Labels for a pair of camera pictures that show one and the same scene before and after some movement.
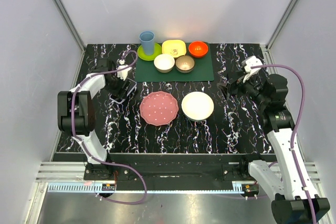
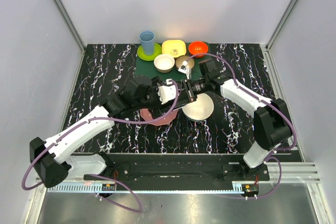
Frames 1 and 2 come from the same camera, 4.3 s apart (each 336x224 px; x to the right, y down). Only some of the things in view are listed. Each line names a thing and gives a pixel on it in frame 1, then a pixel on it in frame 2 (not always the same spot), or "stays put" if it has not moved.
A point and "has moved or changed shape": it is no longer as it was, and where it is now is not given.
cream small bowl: x=164 y=63 stays put
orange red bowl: x=198 y=49 stays put
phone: x=131 y=85 has moved or changed shape
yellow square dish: x=176 y=48 stays put
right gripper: x=238 y=83 to x=187 y=91
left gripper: x=121 y=87 to x=154 y=87
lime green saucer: x=158 y=52 stays put
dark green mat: x=202 y=71 stays put
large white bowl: x=197 y=106 stays put
